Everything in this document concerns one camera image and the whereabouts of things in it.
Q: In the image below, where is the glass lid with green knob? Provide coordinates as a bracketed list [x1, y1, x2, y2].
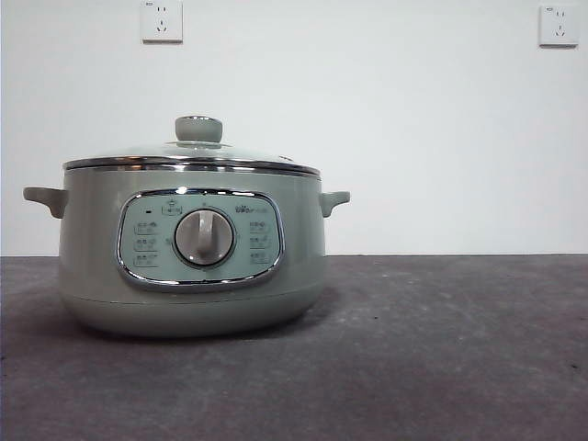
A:
[62, 115, 322, 178]

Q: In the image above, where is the pale green electric cooking pot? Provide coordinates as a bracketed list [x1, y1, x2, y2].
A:
[22, 165, 353, 340]

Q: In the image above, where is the white wall socket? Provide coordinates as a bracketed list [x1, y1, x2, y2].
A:
[141, 0, 184, 45]
[538, 5, 580, 49]

